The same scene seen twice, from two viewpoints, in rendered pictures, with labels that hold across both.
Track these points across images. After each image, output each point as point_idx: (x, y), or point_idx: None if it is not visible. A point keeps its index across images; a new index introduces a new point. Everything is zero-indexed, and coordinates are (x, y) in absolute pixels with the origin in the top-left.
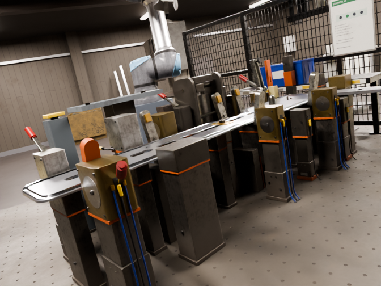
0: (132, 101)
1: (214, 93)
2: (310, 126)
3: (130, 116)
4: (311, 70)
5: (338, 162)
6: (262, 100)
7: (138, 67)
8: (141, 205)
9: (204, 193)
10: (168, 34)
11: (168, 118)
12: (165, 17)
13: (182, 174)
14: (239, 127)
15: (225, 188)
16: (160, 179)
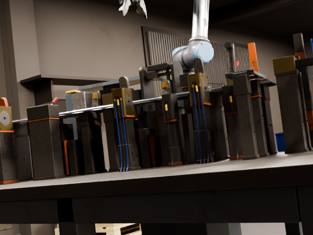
0: (118, 85)
1: (162, 80)
2: (169, 112)
3: (79, 93)
4: None
5: (200, 155)
6: (124, 84)
7: (173, 57)
8: None
9: (44, 138)
10: (200, 24)
11: (107, 98)
12: (145, 18)
13: (31, 122)
14: None
15: (108, 154)
16: None
